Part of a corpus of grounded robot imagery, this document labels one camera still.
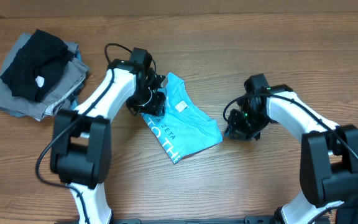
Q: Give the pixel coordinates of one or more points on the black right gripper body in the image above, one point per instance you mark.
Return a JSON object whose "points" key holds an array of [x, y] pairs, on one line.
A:
{"points": [[248, 126]]}

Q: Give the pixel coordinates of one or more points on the black folded garment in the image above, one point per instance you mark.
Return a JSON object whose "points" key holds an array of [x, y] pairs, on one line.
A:
{"points": [[37, 67]]}

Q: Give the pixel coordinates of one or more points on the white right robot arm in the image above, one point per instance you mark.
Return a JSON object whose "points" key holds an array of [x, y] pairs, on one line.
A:
{"points": [[329, 151]]}

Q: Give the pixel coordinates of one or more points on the light blue printed t-shirt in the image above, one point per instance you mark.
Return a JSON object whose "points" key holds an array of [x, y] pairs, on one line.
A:
{"points": [[184, 129]]}

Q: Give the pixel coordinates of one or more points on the teal folded garment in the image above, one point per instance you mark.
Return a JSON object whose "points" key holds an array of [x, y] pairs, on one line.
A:
{"points": [[73, 97]]}

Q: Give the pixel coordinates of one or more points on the black table edge rail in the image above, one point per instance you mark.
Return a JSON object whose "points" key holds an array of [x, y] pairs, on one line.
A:
{"points": [[191, 221]]}

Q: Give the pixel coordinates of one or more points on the grey folded garment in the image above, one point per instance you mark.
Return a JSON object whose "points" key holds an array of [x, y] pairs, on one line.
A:
{"points": [[54, 100]]}

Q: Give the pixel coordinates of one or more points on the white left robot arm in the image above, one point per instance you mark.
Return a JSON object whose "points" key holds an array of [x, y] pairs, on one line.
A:
{"points": [[81, 145]]}

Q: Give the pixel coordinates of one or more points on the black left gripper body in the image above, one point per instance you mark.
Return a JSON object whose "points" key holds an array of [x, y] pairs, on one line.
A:
{"points": [[146, 100]]}

